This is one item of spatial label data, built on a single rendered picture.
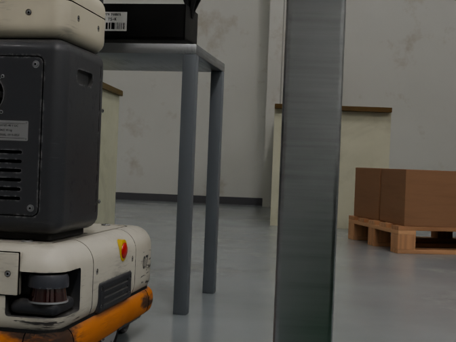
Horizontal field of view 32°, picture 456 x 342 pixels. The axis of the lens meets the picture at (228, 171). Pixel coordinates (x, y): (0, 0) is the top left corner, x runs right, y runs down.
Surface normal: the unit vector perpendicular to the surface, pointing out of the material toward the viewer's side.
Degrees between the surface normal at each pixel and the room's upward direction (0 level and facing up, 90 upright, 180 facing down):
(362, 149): 90
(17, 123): 90
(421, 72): 90
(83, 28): 90
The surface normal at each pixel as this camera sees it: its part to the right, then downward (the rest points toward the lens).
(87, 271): 0.98, 0.04
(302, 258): -0.06, 0.00
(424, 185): 0.15, 0.01
